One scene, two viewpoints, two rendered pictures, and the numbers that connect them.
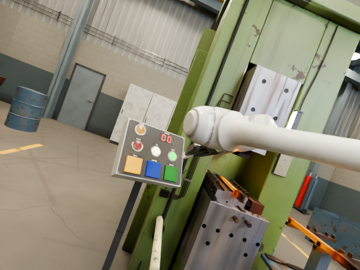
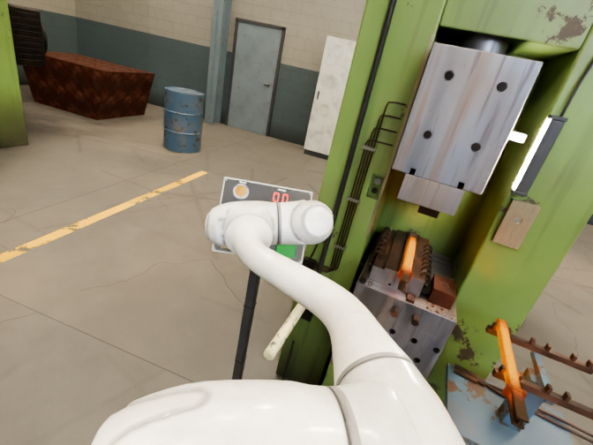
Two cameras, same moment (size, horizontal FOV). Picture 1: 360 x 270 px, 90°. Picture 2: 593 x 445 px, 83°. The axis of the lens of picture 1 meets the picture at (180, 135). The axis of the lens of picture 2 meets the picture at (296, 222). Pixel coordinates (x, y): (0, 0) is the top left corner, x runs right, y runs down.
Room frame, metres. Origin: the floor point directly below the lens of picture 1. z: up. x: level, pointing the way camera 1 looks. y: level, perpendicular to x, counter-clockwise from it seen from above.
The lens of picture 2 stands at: (-0.10, -0.44, 1.64)
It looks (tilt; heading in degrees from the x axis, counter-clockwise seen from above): 25 degrees down; 21
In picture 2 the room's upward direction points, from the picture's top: 13 degrees clockwise
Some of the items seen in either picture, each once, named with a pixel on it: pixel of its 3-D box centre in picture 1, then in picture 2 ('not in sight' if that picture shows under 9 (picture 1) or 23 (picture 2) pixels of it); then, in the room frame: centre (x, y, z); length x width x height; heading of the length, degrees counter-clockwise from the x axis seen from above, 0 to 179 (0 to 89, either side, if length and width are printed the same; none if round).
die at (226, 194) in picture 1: (221, 186); (401, 256); (1.31, -0.42, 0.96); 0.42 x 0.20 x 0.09; 4
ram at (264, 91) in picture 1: (257, 110); (469, 120); (1.32, -0.46, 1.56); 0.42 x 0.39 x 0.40; 4
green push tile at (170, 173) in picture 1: (170, 173); (286, 246); (0.92, -0.02, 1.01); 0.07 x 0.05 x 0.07; 119
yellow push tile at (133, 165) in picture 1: (133, 165); not in sight; (0.82, 0.15, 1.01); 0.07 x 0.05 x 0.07; 119
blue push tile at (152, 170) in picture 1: (152, 169); not in sight; (0.87, 0.06, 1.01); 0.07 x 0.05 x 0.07; 119
